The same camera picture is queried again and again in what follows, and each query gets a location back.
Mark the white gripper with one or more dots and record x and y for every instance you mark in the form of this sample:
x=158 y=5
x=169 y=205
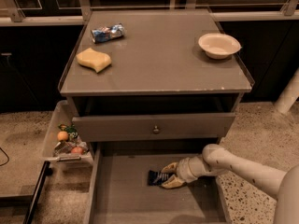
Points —
x=186 y=170

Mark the dark blue rxbar wrapper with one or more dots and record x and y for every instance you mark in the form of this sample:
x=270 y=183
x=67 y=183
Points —
x=157 y=178

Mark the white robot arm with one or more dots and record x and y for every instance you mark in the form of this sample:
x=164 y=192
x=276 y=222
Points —
x=216 y=160

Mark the round metal drawer knob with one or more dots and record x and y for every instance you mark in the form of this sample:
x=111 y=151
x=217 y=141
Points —
x=156 y=130

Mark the open grey middle drawer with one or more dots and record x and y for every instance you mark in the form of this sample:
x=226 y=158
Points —
x=120 y=192

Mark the grey top drawer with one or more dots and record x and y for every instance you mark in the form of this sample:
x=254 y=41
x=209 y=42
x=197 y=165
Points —
x=139 y=127

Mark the grey wooden drawer cabinet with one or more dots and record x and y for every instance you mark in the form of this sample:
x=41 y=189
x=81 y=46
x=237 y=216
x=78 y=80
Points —
x=157 y=69

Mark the red apple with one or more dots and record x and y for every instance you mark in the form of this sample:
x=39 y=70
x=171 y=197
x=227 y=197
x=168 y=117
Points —
x=77 y=150

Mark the green snack packet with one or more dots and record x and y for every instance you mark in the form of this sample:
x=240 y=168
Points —
x=71 y=130

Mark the silver foil snack bag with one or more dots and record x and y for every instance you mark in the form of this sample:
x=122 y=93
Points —
x=66 y=147

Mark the orange fruit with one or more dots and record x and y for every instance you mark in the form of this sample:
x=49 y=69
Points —
x=62 y=136

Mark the black metal bar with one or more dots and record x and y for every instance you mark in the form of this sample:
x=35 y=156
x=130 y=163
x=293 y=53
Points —
x=45 y=171

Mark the white paper bowl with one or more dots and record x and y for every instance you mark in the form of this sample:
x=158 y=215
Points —
x=218 y=46

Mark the white pole leg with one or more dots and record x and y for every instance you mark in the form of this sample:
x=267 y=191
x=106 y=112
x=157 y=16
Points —
x=290 y=94

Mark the yellow wavy sponge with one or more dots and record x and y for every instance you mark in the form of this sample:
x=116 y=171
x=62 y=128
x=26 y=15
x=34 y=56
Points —
x=93 y=59

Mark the blue white crushed can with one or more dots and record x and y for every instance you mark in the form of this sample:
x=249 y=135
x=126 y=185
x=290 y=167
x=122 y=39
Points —
x=107 y=33

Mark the white metal railing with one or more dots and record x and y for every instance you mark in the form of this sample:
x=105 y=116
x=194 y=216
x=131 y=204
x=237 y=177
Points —
x=48 y=12

